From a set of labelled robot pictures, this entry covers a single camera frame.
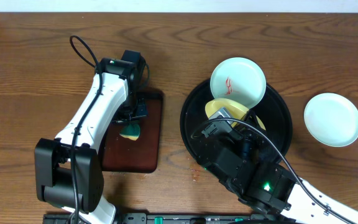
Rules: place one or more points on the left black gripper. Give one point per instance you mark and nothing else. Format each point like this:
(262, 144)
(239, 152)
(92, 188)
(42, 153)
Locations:
(132, 115)

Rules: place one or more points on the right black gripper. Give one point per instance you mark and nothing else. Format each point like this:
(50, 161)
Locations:
(251, 135)

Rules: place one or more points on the green yellow sponge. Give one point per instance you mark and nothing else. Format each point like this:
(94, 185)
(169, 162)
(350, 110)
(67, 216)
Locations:
(131, 131)

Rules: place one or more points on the yellow plate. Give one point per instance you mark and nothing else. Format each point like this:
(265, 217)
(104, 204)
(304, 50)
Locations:
(235, 109)

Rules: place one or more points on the light blue plate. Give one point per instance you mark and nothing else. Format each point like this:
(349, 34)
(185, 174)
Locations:
(331, 119)
(239, 79)

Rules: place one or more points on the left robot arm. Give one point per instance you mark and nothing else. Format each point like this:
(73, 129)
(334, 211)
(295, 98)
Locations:
(68, 171)

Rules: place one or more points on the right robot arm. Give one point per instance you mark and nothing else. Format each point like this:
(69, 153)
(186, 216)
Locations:
(266, 187)

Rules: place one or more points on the round black tray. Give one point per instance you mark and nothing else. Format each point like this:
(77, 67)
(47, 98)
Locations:
(271, 116)

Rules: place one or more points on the rectangular dark brown tray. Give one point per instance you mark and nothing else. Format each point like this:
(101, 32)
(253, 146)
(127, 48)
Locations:
(120, 154)

